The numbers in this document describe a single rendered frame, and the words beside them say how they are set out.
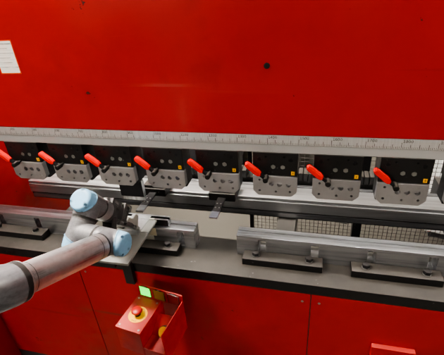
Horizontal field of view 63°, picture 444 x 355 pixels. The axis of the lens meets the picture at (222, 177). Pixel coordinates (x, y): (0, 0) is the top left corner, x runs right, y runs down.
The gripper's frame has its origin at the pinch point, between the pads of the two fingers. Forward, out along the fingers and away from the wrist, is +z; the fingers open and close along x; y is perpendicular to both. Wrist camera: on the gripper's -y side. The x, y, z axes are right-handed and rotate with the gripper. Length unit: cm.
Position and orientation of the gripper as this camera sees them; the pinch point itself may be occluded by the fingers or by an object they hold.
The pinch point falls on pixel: (130, 229)
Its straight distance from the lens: 149.3
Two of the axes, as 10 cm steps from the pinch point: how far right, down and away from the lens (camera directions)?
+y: 1.5, -9.4, 3.1
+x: -9.6, -0.7, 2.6
